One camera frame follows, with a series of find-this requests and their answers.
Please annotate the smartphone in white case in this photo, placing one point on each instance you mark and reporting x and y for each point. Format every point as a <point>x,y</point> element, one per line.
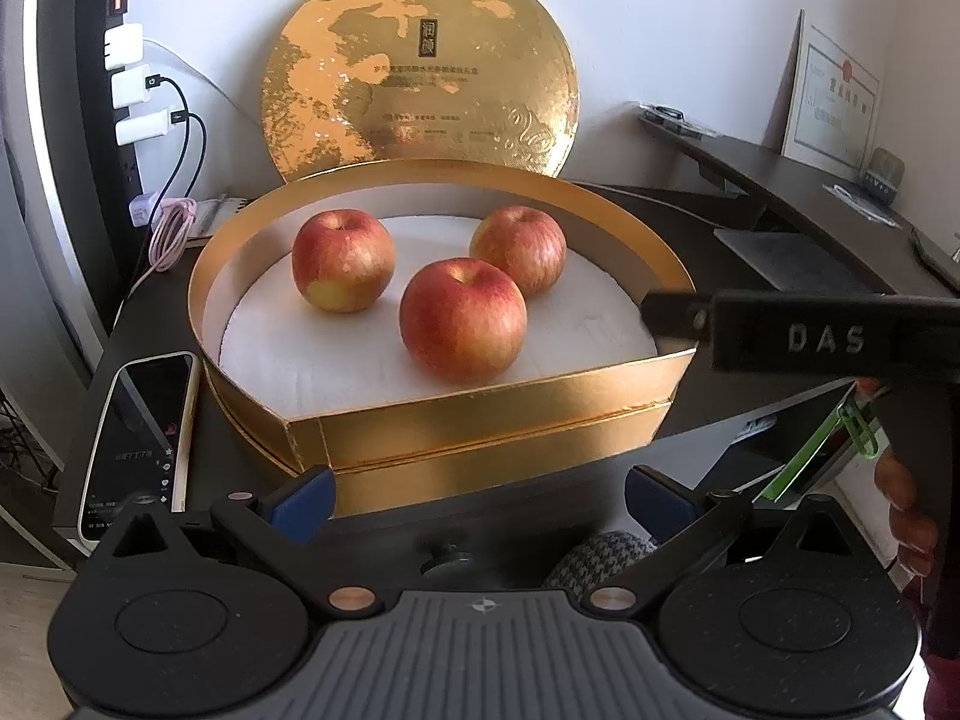
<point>139,442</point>

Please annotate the grey upright panel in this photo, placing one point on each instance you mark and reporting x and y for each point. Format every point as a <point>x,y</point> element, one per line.
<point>45,165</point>

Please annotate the red apple with yellow side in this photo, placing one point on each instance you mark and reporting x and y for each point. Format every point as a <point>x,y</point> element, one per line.
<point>463,319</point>

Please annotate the gold round box lid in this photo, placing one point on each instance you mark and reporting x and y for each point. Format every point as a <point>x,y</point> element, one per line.
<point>420,67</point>

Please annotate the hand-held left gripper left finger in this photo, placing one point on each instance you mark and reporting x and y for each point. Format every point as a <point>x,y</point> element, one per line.
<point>300,506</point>

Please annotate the white foam liner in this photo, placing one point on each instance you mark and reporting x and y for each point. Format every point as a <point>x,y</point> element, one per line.
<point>585,330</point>

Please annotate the red apple with yellow patch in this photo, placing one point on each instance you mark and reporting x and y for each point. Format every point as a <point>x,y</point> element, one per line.
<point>343,260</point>

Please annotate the white flat items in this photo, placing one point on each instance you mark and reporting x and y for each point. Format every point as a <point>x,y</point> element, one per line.
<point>217,217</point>

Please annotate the green clip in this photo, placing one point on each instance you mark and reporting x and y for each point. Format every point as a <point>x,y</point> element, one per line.
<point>861,427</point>
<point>806,461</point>

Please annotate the black power strip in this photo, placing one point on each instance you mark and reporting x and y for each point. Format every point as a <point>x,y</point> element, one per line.
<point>112,165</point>

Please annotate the striped orange-red apple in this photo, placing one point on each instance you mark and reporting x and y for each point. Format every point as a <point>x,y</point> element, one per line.
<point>517,249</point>

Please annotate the person's right hand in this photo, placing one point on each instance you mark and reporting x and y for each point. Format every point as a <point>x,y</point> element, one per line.
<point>911,517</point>

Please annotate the black flat device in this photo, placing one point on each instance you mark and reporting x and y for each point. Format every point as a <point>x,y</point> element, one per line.
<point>937,255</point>

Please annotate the dark raised desk shelf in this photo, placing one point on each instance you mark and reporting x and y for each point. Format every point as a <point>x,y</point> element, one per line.
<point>787,187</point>

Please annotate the small lilac adapter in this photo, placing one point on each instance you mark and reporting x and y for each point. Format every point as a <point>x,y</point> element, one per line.
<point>142,210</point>

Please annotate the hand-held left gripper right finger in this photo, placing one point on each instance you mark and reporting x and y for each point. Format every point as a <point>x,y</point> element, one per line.
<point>656,506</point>

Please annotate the clear plastic package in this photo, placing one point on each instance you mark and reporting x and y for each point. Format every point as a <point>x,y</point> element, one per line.
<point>679,121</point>

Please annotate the white long charger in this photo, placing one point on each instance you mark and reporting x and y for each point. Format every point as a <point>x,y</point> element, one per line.
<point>146,127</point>

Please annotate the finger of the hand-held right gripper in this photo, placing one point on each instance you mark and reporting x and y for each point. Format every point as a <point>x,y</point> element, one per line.
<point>675,315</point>

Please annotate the gold round gift box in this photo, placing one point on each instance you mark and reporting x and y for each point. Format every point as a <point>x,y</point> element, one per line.
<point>487,420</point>

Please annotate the dark wooden desktop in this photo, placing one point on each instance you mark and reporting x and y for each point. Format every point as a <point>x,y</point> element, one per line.
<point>150,315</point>

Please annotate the person's right forearm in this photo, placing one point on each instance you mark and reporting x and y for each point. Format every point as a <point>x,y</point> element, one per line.
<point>943,690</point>

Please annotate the framed certificate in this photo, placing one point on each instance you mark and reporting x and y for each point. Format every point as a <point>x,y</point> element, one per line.
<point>829,94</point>

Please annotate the white square charger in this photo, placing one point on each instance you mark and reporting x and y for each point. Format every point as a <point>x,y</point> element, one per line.
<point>124,45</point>

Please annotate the white charger with black plug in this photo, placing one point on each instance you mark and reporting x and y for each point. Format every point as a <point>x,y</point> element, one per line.
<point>133,88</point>

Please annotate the houndstooth cloth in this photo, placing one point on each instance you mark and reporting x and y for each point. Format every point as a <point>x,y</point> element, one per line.
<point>596,559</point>

